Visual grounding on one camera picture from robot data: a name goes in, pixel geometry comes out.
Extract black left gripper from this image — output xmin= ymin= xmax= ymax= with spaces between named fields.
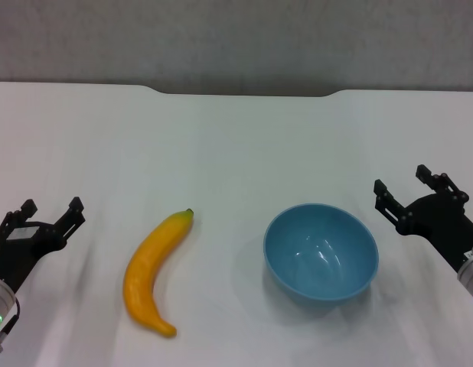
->
xmin=0 ymin=196 xmax=86 ymax=292

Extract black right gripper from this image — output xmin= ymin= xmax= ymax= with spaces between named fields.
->
xmin=373 ymin=164 xmax=473 ymax=271

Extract yellow banana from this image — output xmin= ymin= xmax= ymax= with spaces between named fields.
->
xmin=122 ymin=208 xmax=195 ymax=339

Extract blue plastic bowl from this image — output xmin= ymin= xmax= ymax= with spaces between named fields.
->
xmin=263 ymin=203 xmax=380 ymax=309

